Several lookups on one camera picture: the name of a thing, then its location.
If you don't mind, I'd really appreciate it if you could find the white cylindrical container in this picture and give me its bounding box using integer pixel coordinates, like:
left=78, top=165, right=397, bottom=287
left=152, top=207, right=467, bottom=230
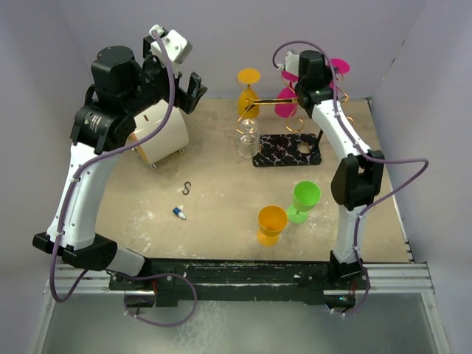
left=128, top=100, right=189, bottom=168

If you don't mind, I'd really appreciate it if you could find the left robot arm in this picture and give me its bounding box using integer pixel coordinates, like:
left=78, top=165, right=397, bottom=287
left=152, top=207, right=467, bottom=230
left=32, top=27, right=207, bottom=289

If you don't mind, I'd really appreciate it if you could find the orange plastic wine glass front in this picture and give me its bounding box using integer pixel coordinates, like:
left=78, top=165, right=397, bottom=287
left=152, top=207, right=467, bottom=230
left=257, top=206, right=288, bottom=246

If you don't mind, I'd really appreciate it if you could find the clear glass wine glass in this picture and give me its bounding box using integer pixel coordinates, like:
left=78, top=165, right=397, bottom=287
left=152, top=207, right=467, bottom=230
left=237, top=119, right=260, bottom=158

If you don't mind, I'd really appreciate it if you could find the blue capped small tube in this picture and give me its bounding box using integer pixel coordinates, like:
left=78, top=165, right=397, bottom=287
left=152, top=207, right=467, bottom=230
left=173, top=207, right=187, bottom=220

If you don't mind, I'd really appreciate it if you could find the pink plastic wine glass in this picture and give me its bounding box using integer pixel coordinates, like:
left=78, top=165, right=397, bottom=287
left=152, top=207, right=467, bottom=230
left=274, top=69, right=302, bottom=119
left=325, top=58, right=350, bottom=89

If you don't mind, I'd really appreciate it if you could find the gold wire wine glass rack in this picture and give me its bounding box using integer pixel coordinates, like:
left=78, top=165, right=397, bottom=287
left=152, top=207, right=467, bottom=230
left=236, top=72, right=323, bottom=167

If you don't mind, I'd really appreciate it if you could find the pink plastic wine glass front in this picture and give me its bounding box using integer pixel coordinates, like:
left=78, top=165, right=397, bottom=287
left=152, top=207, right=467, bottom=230
left=325, top=58, right=350, bottom=89

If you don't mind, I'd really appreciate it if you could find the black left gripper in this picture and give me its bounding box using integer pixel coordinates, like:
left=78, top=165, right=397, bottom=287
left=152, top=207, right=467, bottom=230
left=122, top=37, right=206, bottom=117

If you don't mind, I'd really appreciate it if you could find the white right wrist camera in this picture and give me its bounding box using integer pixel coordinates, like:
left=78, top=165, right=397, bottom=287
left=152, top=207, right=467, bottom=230
left=276, top=50, right=299, bottom=76

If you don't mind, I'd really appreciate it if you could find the black carabiner clip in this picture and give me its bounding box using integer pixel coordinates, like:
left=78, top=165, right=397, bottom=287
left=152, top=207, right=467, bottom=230
left=182, top=181, right=192, bottom=195

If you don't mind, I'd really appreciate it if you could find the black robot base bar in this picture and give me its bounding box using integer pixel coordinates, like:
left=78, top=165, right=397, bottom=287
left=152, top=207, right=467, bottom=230
left=110, top=258, right=368, bottom=308

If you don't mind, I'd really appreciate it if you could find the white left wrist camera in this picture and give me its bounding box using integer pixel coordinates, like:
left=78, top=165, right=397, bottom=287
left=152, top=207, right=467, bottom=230
left=149, top=24, right=192, bottom=75

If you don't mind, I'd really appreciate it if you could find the green plastic wine glass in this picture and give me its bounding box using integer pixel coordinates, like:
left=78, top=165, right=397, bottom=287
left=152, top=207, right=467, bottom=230
left=286, top=181, right=322, bottom=224

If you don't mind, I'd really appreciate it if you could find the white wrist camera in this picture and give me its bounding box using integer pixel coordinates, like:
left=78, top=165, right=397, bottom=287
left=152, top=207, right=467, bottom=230
left=276, top=50, right=299, bottom=76
left=149, top=24, right=192, bottom=75

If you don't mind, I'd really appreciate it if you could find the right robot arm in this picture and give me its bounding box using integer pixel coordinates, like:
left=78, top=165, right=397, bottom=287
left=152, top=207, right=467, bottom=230
left=296, top=50, right=384, bottom=288

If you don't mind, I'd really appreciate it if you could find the orange plastic wine glass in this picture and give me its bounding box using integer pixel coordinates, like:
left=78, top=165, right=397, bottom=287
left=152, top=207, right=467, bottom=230
left=237, top=68, right=260, bottom=119
left=257, top=206, right=288, bottom=246

